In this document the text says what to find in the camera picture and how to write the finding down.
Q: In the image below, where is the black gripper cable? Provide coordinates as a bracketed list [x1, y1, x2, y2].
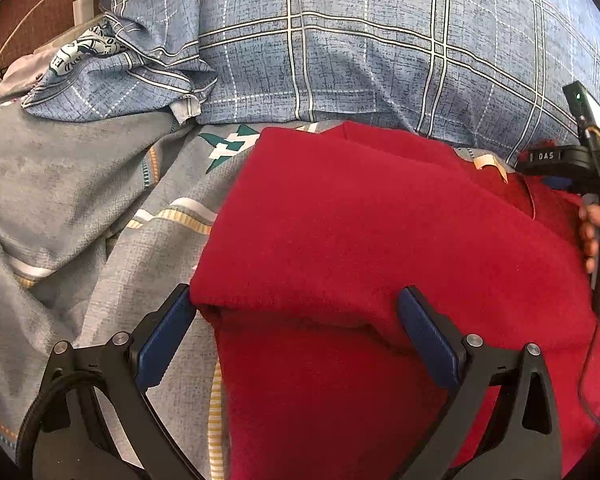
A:
[577, 125, 600, 427]

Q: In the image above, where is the person's right hand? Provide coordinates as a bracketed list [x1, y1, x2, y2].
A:
[578, 202, 600, 276]

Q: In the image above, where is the red fleece garment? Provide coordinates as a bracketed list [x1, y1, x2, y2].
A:
[190, 121, 600, 480]

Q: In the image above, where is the white charger cable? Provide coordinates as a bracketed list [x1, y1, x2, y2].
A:
[0, 0, 85, 92]

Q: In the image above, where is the large blue plaid pillow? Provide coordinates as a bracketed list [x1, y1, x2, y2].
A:
[180, 0, 600, 161]

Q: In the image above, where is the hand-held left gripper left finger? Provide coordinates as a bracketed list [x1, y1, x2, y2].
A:
[17, 282, 206, 480]

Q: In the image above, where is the white pink cloth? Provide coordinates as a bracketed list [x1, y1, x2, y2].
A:
[0, 42, 61, 138]

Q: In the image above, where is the small blue plaid pillow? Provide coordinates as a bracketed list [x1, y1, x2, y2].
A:
[22, 0, 218, 126]

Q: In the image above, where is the grey printed bed sheet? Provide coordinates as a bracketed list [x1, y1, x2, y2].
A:
[0, 107, 521, 480]

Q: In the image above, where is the white charger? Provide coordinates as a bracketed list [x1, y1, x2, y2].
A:
[72, 0, 99, 26]

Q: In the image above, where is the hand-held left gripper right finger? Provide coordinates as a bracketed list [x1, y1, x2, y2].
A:
[394, 285, 564, 480]

